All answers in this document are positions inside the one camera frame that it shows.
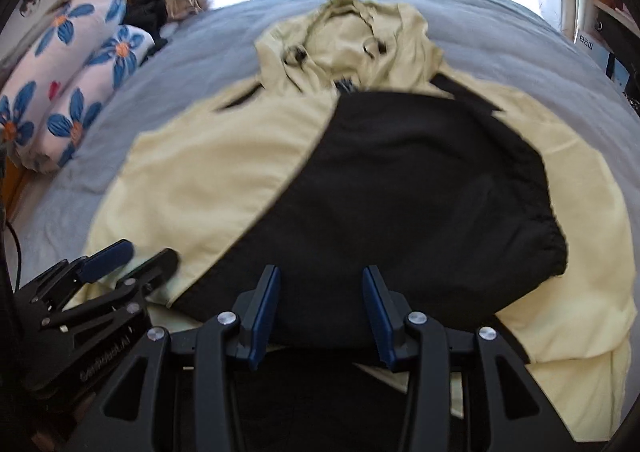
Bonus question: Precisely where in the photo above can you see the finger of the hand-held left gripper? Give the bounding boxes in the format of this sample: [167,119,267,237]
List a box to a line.
[15,239,135,305]
[42,248,180,329]

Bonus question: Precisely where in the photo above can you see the black cable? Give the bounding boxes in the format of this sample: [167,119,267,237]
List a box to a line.
[4,217,23,288]

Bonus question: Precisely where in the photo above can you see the dark clothes pile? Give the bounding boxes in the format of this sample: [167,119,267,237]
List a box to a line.
[122,0,170,53]

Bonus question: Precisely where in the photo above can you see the white cardboard box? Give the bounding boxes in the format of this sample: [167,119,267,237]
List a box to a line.
[575,30,612,76]

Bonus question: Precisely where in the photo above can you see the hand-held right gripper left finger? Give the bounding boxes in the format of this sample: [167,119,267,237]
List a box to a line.
[90,265,281,452]

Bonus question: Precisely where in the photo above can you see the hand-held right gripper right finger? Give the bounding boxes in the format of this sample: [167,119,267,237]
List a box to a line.
[362,265,566,452]

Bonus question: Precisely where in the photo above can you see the blue flower pillow upper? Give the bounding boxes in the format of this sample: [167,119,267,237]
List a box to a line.
[0,0,108,64]

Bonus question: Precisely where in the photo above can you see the pale yellow and black hooded jacket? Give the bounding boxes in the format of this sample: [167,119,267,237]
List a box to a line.
[65,0,637,444]

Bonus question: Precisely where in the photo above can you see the folded white quilt blue flowers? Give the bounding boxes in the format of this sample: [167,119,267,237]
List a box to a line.
[0,0,156,175]

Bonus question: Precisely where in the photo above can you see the grey-blue bed blanket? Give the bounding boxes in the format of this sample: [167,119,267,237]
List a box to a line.
[10,0,640,293]

